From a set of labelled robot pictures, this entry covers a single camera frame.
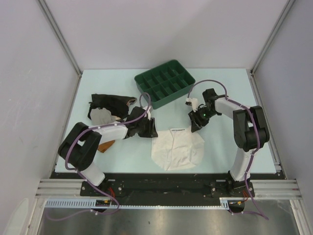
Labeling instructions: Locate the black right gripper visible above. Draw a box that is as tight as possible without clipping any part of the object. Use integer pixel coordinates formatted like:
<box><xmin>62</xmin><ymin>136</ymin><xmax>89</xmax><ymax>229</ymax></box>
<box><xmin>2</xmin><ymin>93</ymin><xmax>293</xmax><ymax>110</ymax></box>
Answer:
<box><xmin>189</xmin><ymin>107</ymin><xmax>219</xmax><ymax>133</ymax></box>

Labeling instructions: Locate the black underwear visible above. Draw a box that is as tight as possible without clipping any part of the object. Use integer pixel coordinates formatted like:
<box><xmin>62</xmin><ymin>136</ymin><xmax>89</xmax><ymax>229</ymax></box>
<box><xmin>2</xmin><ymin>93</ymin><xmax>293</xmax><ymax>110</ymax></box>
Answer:
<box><xmin>87</xmin><ymin>94</ymin><xmax>137</xmax><ymax>119</ymax></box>

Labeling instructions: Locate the grey underwear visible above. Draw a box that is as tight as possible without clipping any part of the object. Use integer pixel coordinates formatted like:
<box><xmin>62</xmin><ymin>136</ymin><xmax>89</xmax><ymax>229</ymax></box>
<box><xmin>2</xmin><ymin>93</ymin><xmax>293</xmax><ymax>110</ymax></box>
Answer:
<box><xmin>90</xmin><ymin>108</ymin><xmax>120</xmax><ymax>125</ymax></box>

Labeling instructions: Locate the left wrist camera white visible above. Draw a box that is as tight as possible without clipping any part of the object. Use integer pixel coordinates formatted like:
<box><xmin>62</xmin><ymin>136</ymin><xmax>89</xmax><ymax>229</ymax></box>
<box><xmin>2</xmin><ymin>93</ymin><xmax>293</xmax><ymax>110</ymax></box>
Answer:
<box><xmin>142</xmin><ymin>106</ymin><xmax>152</xmax><ymax>120</ymax></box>

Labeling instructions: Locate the right aluminium corner post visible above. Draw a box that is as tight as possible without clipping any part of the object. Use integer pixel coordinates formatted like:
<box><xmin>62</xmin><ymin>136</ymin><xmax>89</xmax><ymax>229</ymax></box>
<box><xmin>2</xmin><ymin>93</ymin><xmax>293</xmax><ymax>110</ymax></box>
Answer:
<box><xmin>251</xmin><ymin>0</ymin><xmax>298</xmax><ymax>74</ymax></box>

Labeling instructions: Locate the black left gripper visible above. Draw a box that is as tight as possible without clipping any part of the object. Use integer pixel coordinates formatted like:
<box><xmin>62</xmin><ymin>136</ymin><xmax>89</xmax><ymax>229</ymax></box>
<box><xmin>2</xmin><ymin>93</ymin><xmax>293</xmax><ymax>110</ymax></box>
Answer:
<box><xmin>135</xmin><ymin>117</ymin><xmax>157</xmax><ymax>138</ymax></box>

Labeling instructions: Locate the green compartment tray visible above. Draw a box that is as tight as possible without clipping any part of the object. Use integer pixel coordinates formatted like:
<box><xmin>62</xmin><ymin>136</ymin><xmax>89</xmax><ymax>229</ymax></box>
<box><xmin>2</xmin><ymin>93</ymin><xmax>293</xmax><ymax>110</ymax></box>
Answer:
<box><xmin>134</xmin><ymin>59</ymin><xmax>196</xmax><ymax>109</ymax></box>

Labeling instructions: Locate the orange brown underwear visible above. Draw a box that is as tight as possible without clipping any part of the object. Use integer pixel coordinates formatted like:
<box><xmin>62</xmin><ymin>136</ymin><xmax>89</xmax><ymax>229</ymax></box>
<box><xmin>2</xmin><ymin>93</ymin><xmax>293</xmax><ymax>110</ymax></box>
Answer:
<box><xmin>97</xmin><ymin>140</ymin><xmax>115</xmax><ymax>153</ymax></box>

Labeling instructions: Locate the aluminium corner post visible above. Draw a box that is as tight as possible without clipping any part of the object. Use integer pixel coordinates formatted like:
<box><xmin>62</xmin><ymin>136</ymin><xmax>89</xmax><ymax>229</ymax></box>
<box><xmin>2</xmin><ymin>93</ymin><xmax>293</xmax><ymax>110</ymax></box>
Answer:
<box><xmin>251</xmin><ymin>0</ymin><xmax>298</xmax><ymax>74</ymax></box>
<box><xmin>36</xmin><ymin>0</ymin><xmax>83</xmax><ymax>76</ymax></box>

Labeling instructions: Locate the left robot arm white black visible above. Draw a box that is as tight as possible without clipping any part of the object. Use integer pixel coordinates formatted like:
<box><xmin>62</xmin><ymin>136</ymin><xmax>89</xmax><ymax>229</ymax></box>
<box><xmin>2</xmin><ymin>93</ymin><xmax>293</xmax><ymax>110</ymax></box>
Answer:
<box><xmin>58</xmin><ymin>105</ymin><xmax>158</xmax><ymax>196</ymax></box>

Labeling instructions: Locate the white cable duct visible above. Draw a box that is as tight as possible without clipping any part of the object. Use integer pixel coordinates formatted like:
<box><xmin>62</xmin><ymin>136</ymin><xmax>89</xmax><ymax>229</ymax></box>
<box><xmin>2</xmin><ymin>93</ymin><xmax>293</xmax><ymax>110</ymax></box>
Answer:
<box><xmin>45</xmin><ymin>198</ymin><xmax>243</xmax><ymax>210</ymax></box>

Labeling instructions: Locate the white underwear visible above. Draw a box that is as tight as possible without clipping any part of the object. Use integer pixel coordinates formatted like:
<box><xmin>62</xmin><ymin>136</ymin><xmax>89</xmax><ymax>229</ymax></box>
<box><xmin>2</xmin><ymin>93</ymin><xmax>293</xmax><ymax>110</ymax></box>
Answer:
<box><xmin>151</xmin><ymin>127</ymin><xmax>204</xmax><ymax>171</ymax></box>

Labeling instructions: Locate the front aluminium rail left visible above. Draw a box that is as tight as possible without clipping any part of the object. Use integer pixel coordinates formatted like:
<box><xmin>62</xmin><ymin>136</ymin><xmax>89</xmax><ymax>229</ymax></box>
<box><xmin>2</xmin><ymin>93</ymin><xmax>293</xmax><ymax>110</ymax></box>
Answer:
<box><xmin>35</xmin><ymin>179</ymin><xmax>83</xmax><ymax>198</ymax></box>

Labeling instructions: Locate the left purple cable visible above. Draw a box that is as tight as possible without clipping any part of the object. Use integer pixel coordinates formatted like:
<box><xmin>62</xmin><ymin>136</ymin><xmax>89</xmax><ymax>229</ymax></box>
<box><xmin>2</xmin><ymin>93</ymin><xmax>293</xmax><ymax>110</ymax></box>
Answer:
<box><xmin>46</xmin><ymin>92</ymin><xmax>153</xmax><ymax>221</ymax></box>

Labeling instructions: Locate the aluminium rail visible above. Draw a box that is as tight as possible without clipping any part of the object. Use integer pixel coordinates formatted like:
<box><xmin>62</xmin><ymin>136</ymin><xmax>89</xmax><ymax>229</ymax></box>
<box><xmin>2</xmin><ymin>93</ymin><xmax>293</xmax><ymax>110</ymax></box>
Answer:
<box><xmin>35</xmin><ymin>179</ymin><xmax>83</xmax><ymax>198</ymax></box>
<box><xmin>251</xmin><ymin>180</ymin><xmax>302</xmax><ymax>200</ymax></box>

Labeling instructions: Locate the front aluminium rail right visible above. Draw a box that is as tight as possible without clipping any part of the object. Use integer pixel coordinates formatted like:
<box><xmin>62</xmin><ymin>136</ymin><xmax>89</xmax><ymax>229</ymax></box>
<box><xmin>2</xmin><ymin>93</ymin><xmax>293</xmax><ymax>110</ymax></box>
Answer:
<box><xmin>251</xmin><ymin>180</ymin><xmax>302</xmax><ymax>200</ymax></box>

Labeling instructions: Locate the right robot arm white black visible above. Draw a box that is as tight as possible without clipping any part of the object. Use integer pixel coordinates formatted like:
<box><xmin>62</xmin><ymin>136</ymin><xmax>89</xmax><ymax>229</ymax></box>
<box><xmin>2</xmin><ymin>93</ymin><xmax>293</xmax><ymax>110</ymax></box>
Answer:
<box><xmin>185</xmin><ymin>89</ymin><xmax>270</xmax><ymax>196</ymax></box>

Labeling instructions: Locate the left aluminium corner post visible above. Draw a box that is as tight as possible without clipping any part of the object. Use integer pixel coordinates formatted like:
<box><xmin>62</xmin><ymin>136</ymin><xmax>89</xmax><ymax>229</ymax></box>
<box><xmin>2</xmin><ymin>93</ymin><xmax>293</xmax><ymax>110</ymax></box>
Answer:
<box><xmin>36</xmin><ymin>0</ymin><xmax>83</xmax><ymax>76</ymax></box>

